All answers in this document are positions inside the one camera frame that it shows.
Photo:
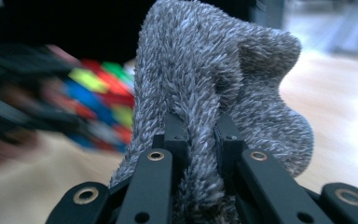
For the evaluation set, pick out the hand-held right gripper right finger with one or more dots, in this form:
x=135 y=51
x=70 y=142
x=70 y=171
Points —
x=228 y=146

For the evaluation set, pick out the multicoloured puzzle cube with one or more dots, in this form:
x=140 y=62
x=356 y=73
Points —
x=99 y=99

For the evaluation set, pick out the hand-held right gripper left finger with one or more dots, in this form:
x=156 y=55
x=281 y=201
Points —
x=178 y=140

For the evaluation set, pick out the grey fuzzy sock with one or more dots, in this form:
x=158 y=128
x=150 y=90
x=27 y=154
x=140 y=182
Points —
x=199 y=62

